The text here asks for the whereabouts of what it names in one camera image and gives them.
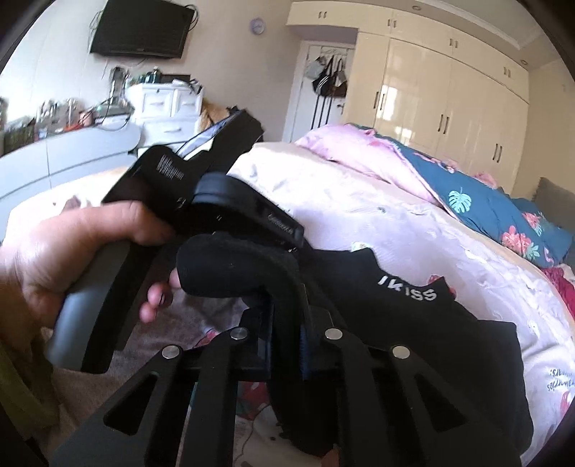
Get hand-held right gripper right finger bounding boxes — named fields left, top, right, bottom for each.
left=299, top=313, right=491, bottom=467

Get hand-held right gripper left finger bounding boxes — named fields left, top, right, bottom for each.
left=49, top=305, right=276, bottom=467

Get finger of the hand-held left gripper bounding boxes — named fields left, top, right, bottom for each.
left=181, top=110, right=266, bottom=175

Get black pants with orange cuffs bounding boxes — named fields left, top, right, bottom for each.
left=176, top=232, right=536, bottom=455

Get person's left hand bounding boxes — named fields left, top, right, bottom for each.
left=0, top=200, right=181, bottom=356

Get brown plush bag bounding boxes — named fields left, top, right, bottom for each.
left=200, top=101, right=231, bottom=132

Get white drawer cabinet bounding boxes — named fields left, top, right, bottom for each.
left=125, top=82, right=206, bottom=147

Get white room door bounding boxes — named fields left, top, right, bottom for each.
left=282, top=40, right=359, bottom=145

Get pile of assorted desk clutter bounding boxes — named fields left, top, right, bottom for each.
left=0, top=66, right=135, bottom=145

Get bags hanging on door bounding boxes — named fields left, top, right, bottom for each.
left=305, top=55, right=350, bottom=98

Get pale pink printed bed sheet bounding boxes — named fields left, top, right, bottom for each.
left=9, top=143, right=575, bottom=467

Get cream glossy wardrobe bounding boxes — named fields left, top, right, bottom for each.
left=286, top=0, right=532, bottom=195

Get teal and pink floral quilt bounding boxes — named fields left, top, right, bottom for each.
left=295, top=124, right=574, bottom=267

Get red floral cloth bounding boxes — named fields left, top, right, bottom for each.
left=543, top=264, right=575, bottom=307

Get grey padded headboard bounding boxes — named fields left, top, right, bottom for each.
left=529, top=176, right=575, bottom=231

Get black wall television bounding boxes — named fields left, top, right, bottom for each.
left=88, top=0, right=197, bottom=60

